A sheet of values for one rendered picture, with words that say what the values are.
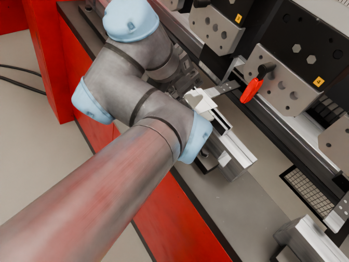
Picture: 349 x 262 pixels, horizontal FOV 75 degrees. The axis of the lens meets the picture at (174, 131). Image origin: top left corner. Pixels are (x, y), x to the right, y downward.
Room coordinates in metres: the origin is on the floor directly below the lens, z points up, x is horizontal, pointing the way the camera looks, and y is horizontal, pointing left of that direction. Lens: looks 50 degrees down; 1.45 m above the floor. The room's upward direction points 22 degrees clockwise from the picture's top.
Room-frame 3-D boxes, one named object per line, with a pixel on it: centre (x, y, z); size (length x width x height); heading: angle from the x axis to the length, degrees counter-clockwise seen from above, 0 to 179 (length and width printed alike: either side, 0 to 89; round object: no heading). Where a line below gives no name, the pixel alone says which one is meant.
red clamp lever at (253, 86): (0.41, -0.12, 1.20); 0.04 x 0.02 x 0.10; 143
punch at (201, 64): (0.55, -0.03, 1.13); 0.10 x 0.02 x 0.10; 53
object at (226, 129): (0.53, -0.06, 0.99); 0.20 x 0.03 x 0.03; 53
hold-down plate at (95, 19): (0.86, 0.48, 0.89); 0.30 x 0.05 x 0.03; 53
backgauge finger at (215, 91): (0.67, -0.13, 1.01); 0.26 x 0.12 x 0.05; 143
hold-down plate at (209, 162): (0.48, -0.03, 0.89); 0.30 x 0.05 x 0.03; 53
